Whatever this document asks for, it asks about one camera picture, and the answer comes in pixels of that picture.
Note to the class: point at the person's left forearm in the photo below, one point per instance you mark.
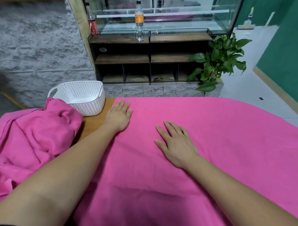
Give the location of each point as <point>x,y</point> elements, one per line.
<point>49,190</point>

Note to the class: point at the white mop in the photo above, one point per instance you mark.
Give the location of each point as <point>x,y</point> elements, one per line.
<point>246,24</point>

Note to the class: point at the pink towel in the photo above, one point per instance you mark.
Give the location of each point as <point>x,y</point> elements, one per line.
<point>229,147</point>

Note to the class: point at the green potted plant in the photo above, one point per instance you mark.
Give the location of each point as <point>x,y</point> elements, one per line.
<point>218,62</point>

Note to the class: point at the person's left hand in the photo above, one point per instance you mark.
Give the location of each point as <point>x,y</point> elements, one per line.
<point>118,118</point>

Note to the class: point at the clear bottle with orange label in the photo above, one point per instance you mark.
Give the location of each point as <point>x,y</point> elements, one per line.
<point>139,21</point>

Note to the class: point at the person's right hand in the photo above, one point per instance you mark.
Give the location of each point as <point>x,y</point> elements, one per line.
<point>177,147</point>

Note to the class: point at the person's right forearm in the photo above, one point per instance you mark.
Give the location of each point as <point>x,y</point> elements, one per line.
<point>241,196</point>

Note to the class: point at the red label cola bottle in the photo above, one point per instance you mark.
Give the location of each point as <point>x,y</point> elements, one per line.
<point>93,26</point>

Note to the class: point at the white woven plastic basket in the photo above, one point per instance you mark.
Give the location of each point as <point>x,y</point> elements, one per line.
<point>81,95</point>

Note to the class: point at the dark wooden shelf cabinet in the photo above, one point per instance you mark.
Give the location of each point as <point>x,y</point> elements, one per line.
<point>127,58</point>

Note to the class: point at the glass display case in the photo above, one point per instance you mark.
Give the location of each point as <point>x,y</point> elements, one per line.
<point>184,11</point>

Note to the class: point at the pile of pink cloths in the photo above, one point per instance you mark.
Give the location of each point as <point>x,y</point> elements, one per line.
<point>32,141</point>

